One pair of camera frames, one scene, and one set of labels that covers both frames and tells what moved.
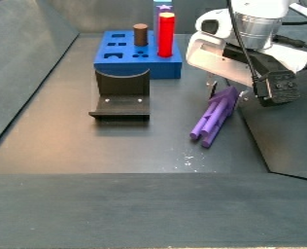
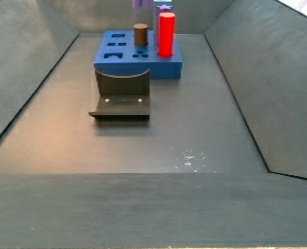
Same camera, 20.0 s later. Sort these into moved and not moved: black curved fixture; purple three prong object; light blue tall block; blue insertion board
Moved: purple three prong object
Not moved: black curved fixture; light blue tall block; blue insertion board
